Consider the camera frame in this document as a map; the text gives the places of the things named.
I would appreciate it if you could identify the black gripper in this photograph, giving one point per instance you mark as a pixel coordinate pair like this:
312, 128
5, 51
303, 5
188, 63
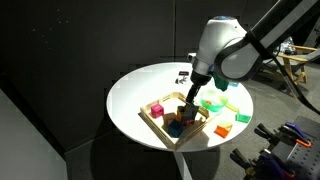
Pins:
192, 93

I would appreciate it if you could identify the light blue toy block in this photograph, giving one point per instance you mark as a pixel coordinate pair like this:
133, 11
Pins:
233, 84

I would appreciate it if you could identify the multicolour picture block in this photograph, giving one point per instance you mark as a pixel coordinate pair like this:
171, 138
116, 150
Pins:
186, 114

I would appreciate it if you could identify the pink toy block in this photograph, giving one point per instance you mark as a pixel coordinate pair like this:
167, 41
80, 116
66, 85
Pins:
157, 110

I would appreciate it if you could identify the dark blue toy block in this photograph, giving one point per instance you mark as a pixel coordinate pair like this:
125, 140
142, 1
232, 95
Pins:
175, 129

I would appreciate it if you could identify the orange toy block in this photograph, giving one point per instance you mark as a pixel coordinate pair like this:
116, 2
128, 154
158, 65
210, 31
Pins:
223, 128

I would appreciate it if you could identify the green toy block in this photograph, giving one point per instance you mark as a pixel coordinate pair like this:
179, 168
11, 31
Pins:
243, 118

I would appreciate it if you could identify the black white patterned card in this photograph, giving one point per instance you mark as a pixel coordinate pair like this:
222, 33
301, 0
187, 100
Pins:
181, 80

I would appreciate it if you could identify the green plastic bowl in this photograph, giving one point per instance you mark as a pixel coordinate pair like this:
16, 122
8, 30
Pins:
217, 99

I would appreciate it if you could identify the wooden tray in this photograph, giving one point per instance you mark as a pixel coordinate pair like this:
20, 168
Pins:
159, 125

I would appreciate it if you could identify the purple orange spring clamp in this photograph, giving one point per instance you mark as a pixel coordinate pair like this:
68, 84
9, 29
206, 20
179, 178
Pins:
288, 132

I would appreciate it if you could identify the wooden armchair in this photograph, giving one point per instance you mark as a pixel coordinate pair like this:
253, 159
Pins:
293, 59

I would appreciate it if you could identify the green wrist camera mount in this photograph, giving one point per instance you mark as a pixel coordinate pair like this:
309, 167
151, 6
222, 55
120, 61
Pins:
220, 83

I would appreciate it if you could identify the white table pedestal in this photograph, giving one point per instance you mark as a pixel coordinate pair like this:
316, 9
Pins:
182, 166

